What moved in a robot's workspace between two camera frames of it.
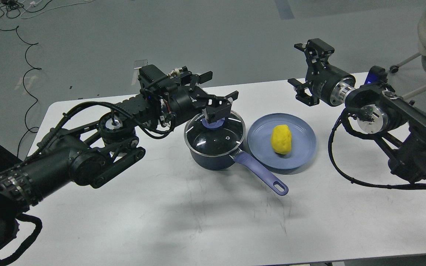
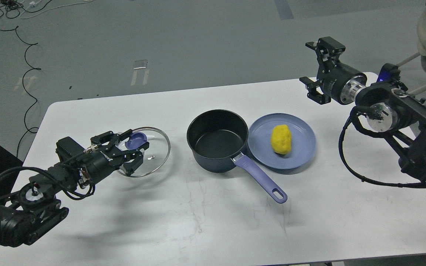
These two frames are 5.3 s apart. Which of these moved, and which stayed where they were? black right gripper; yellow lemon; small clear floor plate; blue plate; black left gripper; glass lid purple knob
Moved: black left gripper; black right gripper; glass lid purple knob
Stayed: blue plate; yellow lemon; small clear floor plate
